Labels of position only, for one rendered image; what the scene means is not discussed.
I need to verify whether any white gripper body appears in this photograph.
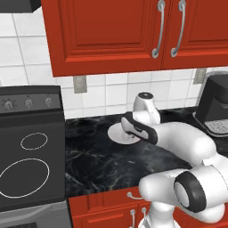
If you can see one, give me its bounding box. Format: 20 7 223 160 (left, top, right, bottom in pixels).
119 116 139 141

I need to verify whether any grey stove knob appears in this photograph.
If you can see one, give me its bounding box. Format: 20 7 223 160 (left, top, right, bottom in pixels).
43 96 54 108
23 98 36 110
3 99 16 111

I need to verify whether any black stove with hob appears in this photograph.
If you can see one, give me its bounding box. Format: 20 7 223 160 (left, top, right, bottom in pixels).
0 85 73 228

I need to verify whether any white round plate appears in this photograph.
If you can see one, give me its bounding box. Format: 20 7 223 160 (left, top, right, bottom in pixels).
107 122 143 146

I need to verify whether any red drawer front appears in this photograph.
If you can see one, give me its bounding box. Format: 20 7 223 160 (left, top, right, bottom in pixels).
68 185 151 221

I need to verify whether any black coffee machine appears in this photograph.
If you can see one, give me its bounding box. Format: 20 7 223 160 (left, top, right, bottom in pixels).
191 73 228 138

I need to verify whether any red base cupboard door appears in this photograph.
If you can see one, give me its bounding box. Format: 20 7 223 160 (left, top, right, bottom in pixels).
136 200 209 228
71 204 141 228

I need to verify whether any grey oven door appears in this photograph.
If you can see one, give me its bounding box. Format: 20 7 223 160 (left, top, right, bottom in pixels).
0 200 73 228

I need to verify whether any dark range hood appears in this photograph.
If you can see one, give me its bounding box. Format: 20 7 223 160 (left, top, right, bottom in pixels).
0 0 42 14

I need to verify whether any grey wall socket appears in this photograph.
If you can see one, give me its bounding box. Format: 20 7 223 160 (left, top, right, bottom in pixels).
193 68 208 86
72 75 88 94

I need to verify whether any silver drawer handle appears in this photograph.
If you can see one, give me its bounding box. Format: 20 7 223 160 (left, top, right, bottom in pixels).
126 191 144 200

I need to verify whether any silver base cupboard handle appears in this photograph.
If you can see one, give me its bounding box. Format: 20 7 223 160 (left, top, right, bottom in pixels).
129 208 137 228
140 207 149 223

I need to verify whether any red wall cupboard door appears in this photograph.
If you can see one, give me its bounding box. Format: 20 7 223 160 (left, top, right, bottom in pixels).
40 0 172 77
161 0 228 71

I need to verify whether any silver curved cupboard handle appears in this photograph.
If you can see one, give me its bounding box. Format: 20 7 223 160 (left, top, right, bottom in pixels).
169 0 187 59
151 0 167 60

